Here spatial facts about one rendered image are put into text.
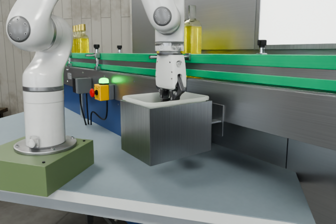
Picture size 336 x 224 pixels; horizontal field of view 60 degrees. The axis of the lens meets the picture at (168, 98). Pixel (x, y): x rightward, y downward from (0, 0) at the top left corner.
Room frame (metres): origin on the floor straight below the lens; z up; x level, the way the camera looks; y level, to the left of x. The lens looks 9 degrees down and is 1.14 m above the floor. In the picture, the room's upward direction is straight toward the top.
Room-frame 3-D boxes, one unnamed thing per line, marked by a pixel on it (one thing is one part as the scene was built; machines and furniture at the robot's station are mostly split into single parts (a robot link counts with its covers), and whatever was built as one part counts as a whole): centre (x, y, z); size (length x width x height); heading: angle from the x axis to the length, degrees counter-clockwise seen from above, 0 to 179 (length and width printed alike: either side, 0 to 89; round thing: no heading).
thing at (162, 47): (0.85, -0.01, 1.15); 0.09 x 0.08 x 0.03; 34
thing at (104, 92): (1.33, 0.30, 0.96); 0.07 x 0.07 x 0.07; 35
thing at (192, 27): (1.12, -0.09, 1.16); 0.06 x 0.06 x 0.21; 36
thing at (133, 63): (1.75, 0.52, 1.09); 1.75 x 0.01 x 0.08; 35
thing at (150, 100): (0.86, 0.01, 0.97); 0.22 x 0.17 x 0.09; 125
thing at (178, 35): (0.85, 0.00, 1.24); 0.09 x 0.08 x 0.13; 170
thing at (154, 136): (0.88, -0.02, 0.92); 0.27 x 0.17 x 0.15; 125
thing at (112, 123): (1.77, 0.44, 0.84); 1.59 x 0.18 x 0.18; 35
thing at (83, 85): (1.56, 0.46, 0.96); 0.08 x 0.08 x 0.08; 35
